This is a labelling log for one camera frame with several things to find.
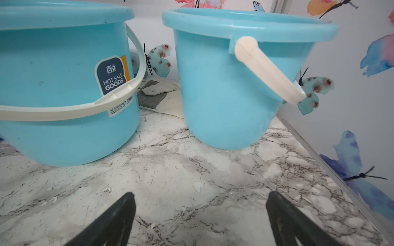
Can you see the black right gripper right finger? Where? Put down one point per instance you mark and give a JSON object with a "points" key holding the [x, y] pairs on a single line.
{"points": [[291, 227]]}

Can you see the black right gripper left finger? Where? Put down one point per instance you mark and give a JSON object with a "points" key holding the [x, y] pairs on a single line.
{"points": [[112, 228]]}

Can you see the teal bucket at back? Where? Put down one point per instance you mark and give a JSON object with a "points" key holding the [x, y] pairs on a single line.
{"points": [[236, 68]]}

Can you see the grey white folded cloth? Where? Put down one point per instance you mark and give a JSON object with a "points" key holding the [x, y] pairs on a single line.
{"points": [[161, 96]]}

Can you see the teal bucket with sticker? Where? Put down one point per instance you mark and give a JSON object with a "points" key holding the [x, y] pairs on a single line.
{"points": [[70, 71]]}

